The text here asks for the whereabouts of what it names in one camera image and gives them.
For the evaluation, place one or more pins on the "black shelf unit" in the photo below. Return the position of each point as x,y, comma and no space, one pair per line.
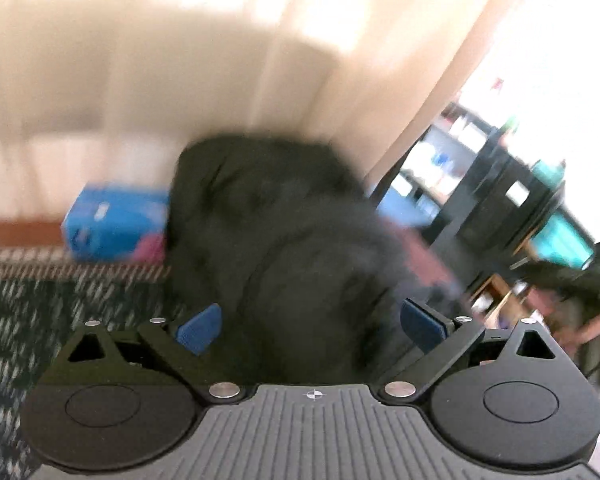
485,223

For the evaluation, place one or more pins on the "black puffer jacket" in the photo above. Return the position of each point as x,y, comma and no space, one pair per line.
309,279

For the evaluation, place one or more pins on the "dark patterned rug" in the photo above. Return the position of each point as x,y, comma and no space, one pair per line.
44,297

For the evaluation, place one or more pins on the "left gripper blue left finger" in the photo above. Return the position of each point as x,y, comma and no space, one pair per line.
180,344

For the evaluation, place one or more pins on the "blue tissue box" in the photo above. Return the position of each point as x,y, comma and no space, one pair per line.
109,223

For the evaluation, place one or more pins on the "white sheer curtain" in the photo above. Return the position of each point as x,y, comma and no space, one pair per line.
112,90

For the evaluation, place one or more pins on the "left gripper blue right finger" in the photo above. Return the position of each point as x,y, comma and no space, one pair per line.
444,342

